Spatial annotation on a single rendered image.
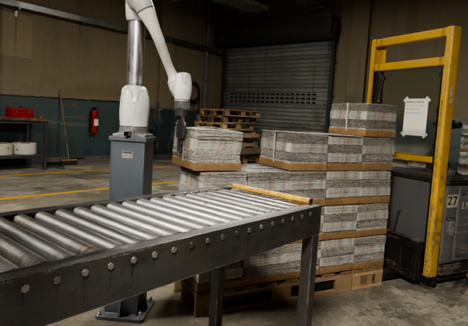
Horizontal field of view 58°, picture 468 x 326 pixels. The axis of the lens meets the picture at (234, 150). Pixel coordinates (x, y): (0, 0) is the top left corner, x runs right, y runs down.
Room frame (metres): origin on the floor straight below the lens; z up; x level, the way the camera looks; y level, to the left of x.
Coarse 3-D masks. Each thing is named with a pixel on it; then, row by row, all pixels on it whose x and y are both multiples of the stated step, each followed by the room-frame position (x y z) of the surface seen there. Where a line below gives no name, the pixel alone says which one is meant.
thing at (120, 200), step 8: (168, 192) 1.79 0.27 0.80; (176, 192) 1.80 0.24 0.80; (184, 192) 1.81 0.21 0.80; (192, 192) 1.85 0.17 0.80; (104, 200) 1.56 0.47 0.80; (112, 200) 1.57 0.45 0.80; (120, 200) 1.58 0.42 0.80; (128, 200) 1.59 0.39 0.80; (136, 200) 1.62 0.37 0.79; (40, 208) 1.37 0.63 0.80; (48, 208) 1.38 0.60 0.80; (56, 208) 1.38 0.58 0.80; (64, 208) 1.40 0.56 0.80; (72, 208) 1.42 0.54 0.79; (88, 208) 1.47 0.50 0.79; (0, 216) 1.25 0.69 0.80; (8, 216) 1.26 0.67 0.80; (32, 216) 1.32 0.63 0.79
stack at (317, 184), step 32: (288, 192) 2.58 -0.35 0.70; (320, 192) 2.68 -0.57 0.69; (352, 192) 2.80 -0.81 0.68; (320, 224) 2.69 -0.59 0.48; (352, 224) 2.81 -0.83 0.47; (256, 256) 2.48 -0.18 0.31; (288, 256) 2.57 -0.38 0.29; (320, 256) 2.70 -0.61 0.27; (352, 256) 2.82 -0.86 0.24; (192, 288) 2.36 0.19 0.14; (224, 288) 2.39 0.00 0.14; (256, 288) 2.48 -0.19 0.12; (288, 288) 2.59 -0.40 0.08
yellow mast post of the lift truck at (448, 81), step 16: (448, 32) 2.94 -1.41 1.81; (448, 48) 2.93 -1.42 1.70; (448, 64) 2.91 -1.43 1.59; (448, 80) 2.91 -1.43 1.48; (448, 96) 2.92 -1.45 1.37; (448, 112) 2.92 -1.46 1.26; (448, 128) 2.93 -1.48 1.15; (448, 144) 2.94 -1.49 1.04; (432, 160) 2.98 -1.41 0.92; (432, 176) 2.95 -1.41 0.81; (432, 192) 2.94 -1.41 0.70; (432, 208) 2.93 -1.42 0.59; (432, 224) 2.91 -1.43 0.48; (432, 240) 2.91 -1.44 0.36; (432, 256) 2.92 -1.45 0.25; (432, 272) 2.92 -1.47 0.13
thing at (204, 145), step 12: (192, 132) 2.35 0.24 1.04; (204, 132) 2.31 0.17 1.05; (216, 132) 2.33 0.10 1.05; (228, 132) 2.39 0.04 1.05; (240, 132) 2.40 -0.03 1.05; (192, 144) 2.33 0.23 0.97; (204, 144) 2.31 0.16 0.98; (216, 144) 2.34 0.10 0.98; (228, 144) 2.38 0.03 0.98; (240, 144) 2.41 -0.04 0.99; (192, 156) 2.31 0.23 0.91; (204, 156) 2.31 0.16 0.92; (216, 156) 2.34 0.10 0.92; (228, 156) 2.38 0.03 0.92
